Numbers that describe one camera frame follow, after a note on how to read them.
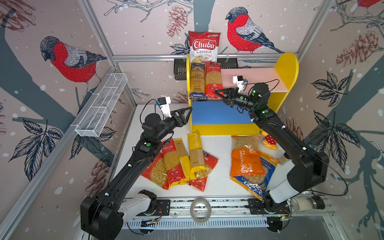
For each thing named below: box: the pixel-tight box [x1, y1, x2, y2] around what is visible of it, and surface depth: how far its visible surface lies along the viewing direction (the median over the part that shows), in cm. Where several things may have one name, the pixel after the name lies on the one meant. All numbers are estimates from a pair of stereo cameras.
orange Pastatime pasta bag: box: [230, 135, 266, 177], surface depth 87 cm
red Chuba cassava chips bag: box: [188, 30, 221, 64], surface depth 85 cm
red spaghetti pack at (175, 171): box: [162, 138, 186, 189], surface depth 83 cm
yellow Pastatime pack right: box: [187, 131, 202, 180], surface depth 88 cm
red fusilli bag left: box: [141, 153, 169, 190], surface depth 83 cm
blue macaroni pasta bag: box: [230, 150, 280, 202], surface depth 81 cm
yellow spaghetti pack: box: [187, 130, 207, 173], surface depth 88 cm
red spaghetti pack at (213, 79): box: [205, 61, 223, 99], surface depth 73 cm
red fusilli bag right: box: [187, 150, 219, 192], surface depth 83 cm
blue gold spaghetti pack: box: [189, 56, 208, 101], surface depth 75 cm
